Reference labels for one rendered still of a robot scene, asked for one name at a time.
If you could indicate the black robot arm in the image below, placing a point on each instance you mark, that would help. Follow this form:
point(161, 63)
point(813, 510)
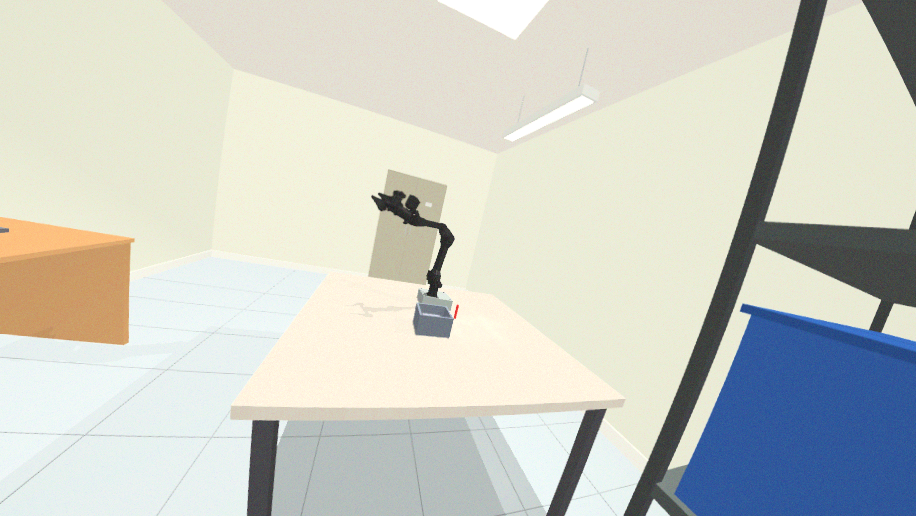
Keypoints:
point(446, 241)

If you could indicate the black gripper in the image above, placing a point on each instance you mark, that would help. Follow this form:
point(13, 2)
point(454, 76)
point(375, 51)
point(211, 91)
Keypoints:
point(389, 202)

